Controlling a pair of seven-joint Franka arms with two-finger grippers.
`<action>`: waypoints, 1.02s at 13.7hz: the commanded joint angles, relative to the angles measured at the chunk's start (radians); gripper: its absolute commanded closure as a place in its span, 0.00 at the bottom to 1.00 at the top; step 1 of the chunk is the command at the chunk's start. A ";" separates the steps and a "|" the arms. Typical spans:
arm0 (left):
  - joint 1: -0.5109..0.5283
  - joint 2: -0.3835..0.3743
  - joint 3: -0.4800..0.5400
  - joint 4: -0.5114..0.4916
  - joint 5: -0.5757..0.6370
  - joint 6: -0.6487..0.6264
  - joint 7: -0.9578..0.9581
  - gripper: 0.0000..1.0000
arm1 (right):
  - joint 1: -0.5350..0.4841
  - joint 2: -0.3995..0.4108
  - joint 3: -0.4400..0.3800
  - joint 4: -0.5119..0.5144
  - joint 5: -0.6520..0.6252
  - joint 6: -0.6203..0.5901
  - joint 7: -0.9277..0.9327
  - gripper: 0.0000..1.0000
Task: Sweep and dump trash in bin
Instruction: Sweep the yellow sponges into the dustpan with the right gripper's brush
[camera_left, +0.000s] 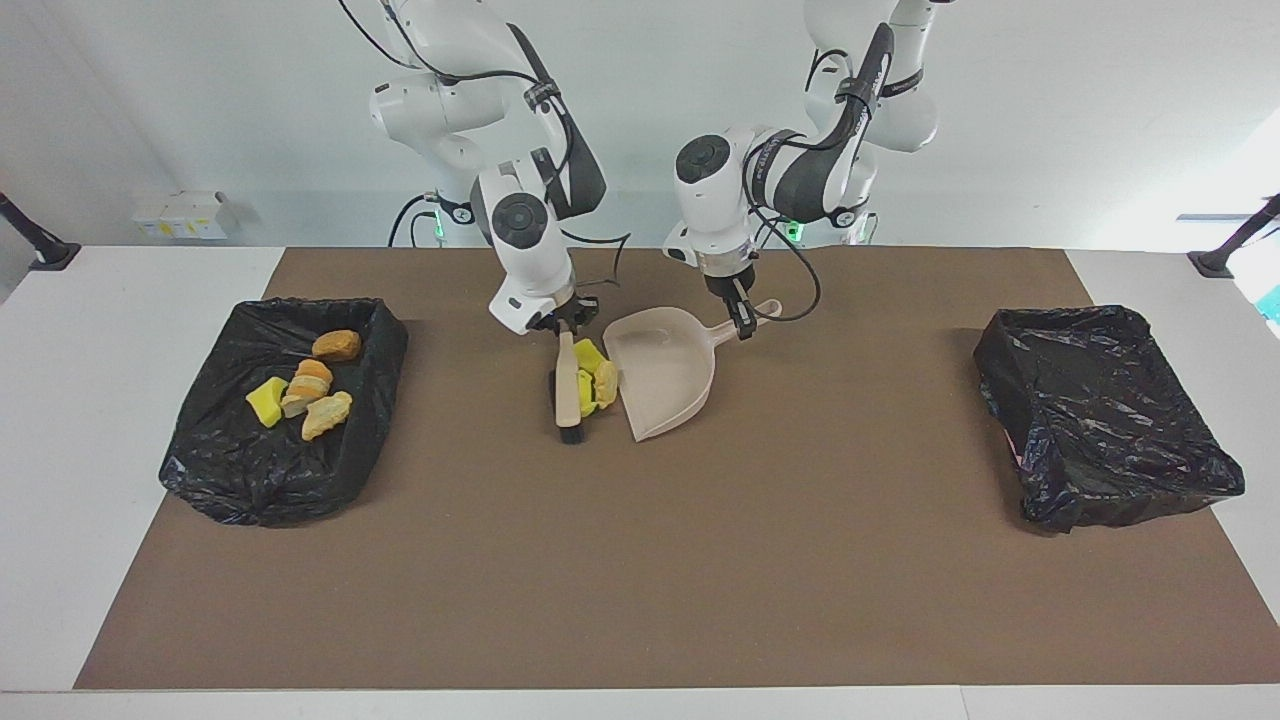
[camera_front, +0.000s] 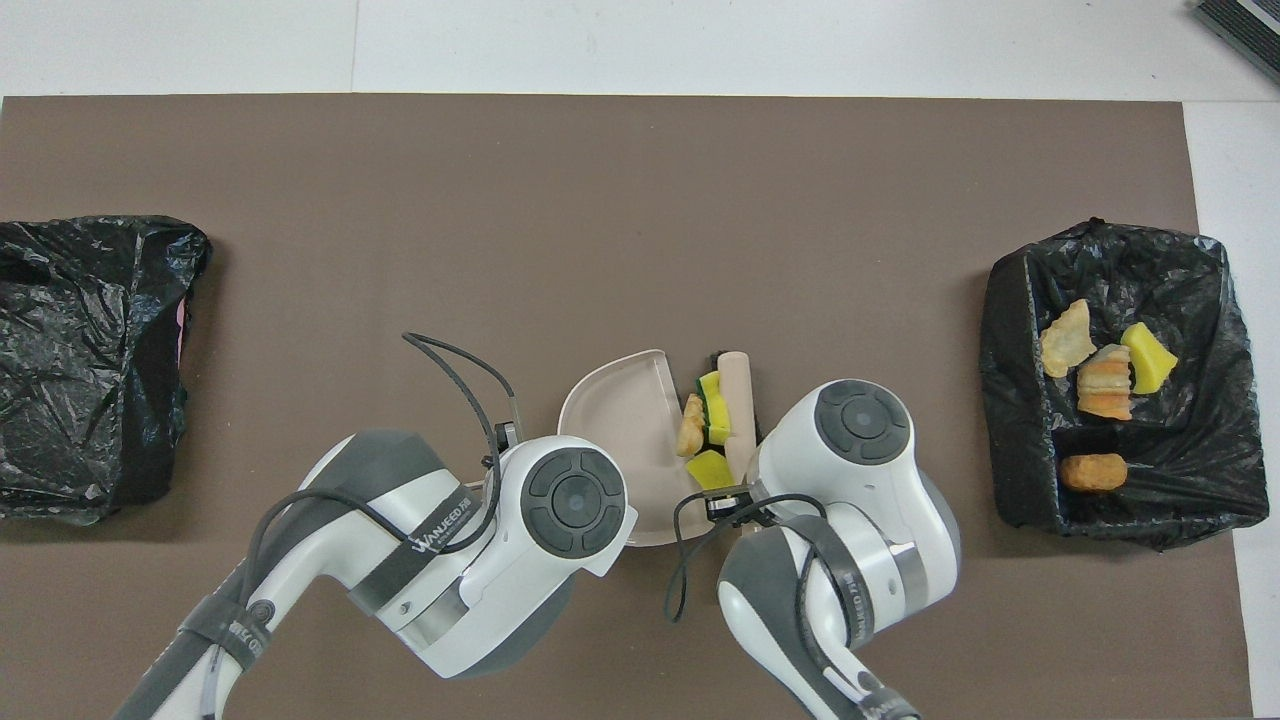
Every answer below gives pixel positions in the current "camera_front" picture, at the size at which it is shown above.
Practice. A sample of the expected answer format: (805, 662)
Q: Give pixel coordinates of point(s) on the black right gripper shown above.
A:
(730, 503)

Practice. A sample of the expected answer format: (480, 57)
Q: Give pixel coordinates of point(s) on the yellow sponge piece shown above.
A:
(712, 395)
(710, 468)
(1148, 358)

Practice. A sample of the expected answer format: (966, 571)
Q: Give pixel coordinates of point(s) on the pale round bread lump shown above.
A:
(690, 430)

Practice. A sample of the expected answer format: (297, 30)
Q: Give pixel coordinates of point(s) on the beige brush with black bristles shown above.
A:
(737, 400)

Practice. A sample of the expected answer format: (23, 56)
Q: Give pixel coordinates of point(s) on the beige plastic dustpan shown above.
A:
(620, 420)

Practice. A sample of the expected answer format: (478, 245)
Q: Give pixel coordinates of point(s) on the brown round bun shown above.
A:
(1093, 472)

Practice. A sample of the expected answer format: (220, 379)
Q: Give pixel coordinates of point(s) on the croissant piece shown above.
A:
(1068, 338)

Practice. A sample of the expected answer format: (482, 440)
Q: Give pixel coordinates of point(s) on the striped orange bread roll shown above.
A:
(1105, 385)

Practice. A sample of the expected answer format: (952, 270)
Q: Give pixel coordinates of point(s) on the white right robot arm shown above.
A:
(850, 480)

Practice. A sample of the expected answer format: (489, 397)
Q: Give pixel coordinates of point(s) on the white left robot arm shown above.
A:
(450, 580)

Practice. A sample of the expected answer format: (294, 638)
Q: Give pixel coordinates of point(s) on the bin with black trash bag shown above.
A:
(60, 440)
(1030, 450)

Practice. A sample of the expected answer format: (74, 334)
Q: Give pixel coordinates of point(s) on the brown table mat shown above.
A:
(700, 200)

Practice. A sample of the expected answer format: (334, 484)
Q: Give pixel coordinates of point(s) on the dark grey ribbed device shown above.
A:
(1250, 25)

